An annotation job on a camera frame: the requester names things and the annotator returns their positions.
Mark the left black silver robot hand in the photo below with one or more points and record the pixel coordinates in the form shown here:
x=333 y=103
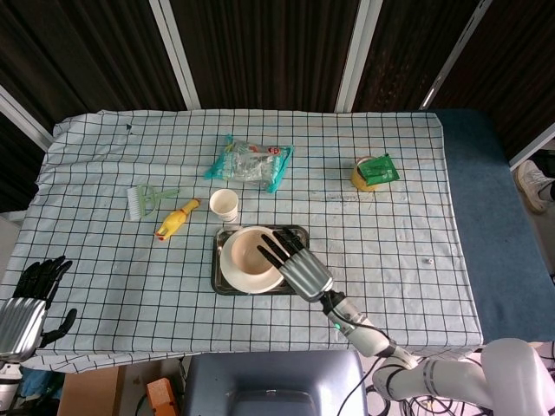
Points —
x=19 y=325

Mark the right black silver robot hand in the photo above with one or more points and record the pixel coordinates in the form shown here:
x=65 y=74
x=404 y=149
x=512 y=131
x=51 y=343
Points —
x=305 y=273

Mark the beige bowl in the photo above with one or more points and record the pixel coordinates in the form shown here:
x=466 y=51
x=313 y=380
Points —
x=247 y=255

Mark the white paper plate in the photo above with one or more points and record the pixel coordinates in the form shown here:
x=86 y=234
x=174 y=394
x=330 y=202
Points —
x=243 y=284

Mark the white paper cup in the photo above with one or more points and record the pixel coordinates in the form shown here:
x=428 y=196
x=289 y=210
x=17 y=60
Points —
x=224 y=203

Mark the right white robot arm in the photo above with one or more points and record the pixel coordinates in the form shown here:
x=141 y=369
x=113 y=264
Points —
x=373 y=340

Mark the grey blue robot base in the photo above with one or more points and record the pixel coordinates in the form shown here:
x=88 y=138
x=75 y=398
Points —
x=277 y=377

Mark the rectangular metal tray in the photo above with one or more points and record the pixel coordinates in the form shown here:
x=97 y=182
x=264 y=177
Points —
x=222 y=236

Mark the blue plastic bag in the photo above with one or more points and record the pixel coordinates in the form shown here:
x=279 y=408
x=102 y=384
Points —
x=39 y=383

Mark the brown cardboard box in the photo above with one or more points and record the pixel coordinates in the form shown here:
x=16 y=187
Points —
x=86 y=392

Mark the yellow tape roll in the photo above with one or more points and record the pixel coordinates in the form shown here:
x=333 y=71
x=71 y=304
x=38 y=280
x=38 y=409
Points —
x=360 y=182

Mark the light blue checkered tablecloth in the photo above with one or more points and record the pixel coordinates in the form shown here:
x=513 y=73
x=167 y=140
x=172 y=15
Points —
x=130 y=281

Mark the teal clear plastic snack bag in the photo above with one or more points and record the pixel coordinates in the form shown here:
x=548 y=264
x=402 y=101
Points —
x=247 y=164

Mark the green foil packet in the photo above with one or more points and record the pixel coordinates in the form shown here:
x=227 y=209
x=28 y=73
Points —
x=381 y=171

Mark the yellow rubber chicken toy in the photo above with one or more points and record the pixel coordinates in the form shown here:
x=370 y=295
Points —
x=173 y=221

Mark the orange box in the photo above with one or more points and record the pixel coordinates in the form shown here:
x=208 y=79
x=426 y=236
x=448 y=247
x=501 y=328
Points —
x=160 y=396

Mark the green cleaning brush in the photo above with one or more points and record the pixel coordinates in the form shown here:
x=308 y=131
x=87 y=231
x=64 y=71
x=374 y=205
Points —
x=143 y=199

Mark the white sneaker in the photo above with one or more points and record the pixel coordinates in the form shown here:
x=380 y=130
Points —
x=531 y=182

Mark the white partition frame post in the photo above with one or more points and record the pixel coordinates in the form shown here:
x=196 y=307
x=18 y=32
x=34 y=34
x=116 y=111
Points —
x=173 y=52
x=455 y=52
x=533 y=149
x=357 y=52
x=26 y=120

